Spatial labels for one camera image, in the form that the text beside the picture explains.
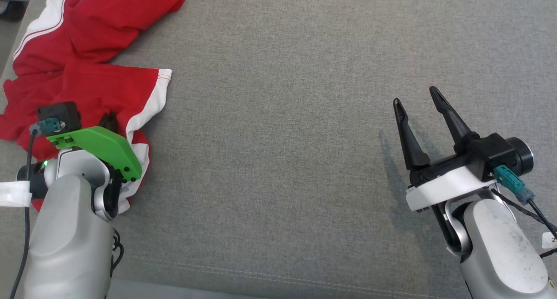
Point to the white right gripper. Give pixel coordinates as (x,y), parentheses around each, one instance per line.
(448,183)

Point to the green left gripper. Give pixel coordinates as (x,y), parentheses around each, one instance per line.
(104,146)

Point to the red basketball shorts white trim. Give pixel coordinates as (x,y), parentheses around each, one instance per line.
(95,94)

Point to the red basketball jersey white trim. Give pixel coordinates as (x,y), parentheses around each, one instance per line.
(104,25)

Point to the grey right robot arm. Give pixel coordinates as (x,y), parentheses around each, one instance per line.
(500,246)

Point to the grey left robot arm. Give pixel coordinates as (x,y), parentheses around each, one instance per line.
(65,229)

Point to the white tape label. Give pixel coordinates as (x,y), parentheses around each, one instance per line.
(15,193)

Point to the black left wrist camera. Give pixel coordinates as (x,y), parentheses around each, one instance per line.
(58,112)

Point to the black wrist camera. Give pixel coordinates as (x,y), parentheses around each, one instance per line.
(58,112)
(500,153)

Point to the teal left camera connector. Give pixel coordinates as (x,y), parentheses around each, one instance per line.
(48,125)

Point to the teal camera connector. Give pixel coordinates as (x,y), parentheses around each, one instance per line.
(48,125)
(509,181)

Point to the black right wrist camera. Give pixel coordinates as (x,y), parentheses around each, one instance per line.
(500,153)

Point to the teal right camera connector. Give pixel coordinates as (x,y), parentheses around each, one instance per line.
(509,181)

